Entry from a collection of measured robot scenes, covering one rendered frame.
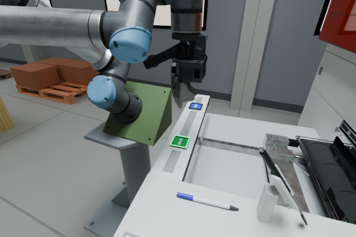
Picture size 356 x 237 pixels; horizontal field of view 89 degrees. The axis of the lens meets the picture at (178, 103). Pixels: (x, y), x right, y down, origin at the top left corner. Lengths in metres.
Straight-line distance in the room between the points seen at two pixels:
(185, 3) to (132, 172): 0.88
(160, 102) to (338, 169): 0.69
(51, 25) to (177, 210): 0.46
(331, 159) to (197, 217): 0.54
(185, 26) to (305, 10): 2.47
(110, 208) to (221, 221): 1.29
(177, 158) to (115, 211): 1.13
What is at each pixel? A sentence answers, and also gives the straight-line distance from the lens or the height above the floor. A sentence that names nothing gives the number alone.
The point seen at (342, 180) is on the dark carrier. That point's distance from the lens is 0.78.
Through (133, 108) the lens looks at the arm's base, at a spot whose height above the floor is 0.96.
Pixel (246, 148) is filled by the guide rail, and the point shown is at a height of 0.85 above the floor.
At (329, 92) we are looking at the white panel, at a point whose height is 1.02.
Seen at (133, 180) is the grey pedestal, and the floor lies 0.50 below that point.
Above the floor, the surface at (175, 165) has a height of 0.96.
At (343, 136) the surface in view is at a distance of 0.92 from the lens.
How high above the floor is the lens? 1.36
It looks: 28 degrees down
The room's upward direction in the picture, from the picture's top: straight up
